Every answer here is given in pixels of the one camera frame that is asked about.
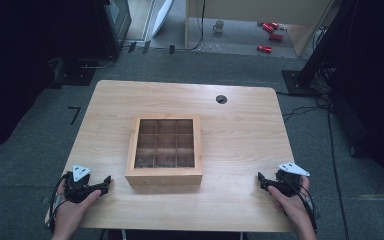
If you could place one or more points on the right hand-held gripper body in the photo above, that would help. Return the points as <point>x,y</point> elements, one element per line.
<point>290,181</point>

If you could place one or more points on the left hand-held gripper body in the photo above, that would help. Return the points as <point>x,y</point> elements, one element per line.
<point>76,186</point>

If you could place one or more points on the wooden box with glass lid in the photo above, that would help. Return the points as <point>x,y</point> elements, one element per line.
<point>165,175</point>

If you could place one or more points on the person's right hand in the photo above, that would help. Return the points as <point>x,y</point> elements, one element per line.
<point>291,206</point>

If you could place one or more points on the person's left hand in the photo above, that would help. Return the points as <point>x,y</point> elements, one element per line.
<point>71,213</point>

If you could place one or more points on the black stand with base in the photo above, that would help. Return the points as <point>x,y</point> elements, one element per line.
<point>308,66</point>

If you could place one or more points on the red can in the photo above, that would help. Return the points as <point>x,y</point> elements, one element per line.
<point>264,49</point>
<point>268,26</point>
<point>275,37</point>

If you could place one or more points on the black floor tape strip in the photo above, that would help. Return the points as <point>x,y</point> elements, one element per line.
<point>171,49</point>

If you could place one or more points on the grey mug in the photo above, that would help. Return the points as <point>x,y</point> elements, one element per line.
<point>218,26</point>

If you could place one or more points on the black cabinet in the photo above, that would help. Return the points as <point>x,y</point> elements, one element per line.
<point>115,23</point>

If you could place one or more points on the white board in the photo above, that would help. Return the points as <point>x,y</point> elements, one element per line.
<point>161,16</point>

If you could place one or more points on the black stand base plate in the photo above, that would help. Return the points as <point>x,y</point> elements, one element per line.
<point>71,75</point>

